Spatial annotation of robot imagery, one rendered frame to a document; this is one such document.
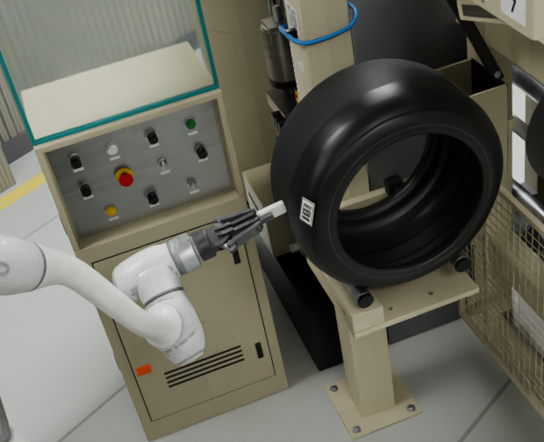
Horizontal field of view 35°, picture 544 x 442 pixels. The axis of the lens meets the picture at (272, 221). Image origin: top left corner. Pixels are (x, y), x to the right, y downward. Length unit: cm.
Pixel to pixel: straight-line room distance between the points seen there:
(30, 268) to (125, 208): 107
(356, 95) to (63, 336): 214
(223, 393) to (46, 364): 86
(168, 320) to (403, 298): 72
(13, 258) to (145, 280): 51
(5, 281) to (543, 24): 110
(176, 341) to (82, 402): 155
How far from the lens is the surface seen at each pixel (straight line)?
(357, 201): 252
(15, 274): 162
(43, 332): 388
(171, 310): 200
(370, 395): 310
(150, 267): 206
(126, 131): 256
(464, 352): 337
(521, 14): 178
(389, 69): 212
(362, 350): 293
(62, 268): 175
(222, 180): 272
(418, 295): 241
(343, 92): 206
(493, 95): 250
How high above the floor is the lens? 244
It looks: 37 degrees down
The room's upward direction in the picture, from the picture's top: 12 degrees counter-clockwise
